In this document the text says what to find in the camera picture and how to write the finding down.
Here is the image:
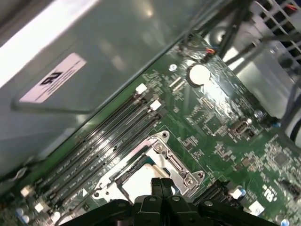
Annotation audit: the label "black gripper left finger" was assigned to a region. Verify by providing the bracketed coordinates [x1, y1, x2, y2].
[56, 178, 163, 226]

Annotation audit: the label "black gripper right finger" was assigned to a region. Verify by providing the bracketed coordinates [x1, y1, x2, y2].
[162, 178, 277, 226]

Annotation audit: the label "silver CPU plate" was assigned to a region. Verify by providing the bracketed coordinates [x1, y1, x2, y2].
[119, 162, 165, 204]

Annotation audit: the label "RAM slot black clips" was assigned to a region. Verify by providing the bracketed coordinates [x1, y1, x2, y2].
[46, 108, 168, 218]
[193, 180, 222, 200]
[32, 92, 155, 203]

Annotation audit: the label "RAM slot white clips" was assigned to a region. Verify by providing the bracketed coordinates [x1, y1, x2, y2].
[20, 84, 148, 197]
[199, 186, 244, 208]
[34, 100, 162, 212]

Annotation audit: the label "CPU socket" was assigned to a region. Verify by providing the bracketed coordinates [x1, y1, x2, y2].
[93, 130, 206, 205]

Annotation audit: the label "metal USB port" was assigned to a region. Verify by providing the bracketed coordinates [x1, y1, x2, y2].
[229, 120, 250, 137]

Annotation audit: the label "green motherboard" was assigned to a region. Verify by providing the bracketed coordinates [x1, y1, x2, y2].
[0, 35, 301, 226]

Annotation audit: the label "round coin battery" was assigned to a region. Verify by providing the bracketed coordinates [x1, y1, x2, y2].
[186, 64, 211, 88]

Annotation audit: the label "white label sticker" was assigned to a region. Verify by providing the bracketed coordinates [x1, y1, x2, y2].
[18, 52, 87, 103]

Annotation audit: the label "black open PC case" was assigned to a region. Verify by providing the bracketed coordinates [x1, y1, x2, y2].
[0, 0, 301, 179]

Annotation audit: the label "metal drive cage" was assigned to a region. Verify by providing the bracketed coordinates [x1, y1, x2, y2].
[204, 0, 301, 142]

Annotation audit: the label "thin front panel wires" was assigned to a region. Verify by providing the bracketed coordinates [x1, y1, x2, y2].
[180, 32, 220, 63]

